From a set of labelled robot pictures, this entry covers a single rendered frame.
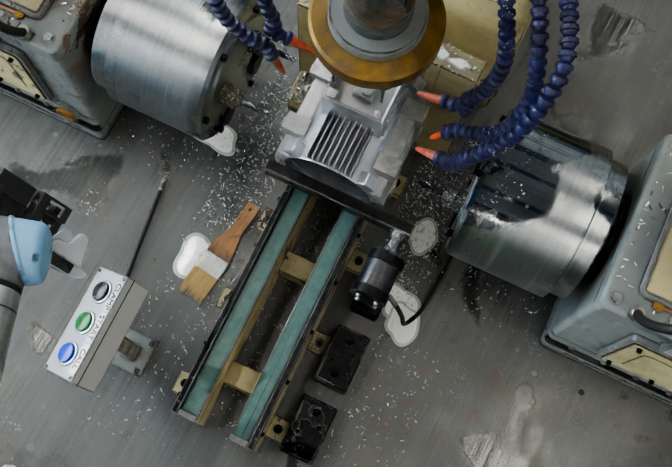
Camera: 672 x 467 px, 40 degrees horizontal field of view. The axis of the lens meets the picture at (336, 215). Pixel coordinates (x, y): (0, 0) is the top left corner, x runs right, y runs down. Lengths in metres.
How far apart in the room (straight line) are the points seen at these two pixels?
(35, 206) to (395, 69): 0.50
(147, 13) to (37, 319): 0.59
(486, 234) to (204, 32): 0.51
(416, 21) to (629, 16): 0.79
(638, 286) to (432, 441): 0.48
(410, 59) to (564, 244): 0.36
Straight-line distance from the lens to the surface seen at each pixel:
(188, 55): 1.42
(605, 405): 1.71
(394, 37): 1.20
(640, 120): 1.85
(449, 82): 1.46
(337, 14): 1.21
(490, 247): 1.39
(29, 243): 1.10
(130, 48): 1.46
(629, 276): 1.37
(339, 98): 1.42
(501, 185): 1.36
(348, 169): 1.41
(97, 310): 1.42
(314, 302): 1.54
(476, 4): 1.48
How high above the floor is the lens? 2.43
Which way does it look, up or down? 74 degrees down
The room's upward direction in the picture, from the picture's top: 5 degrees clockwise
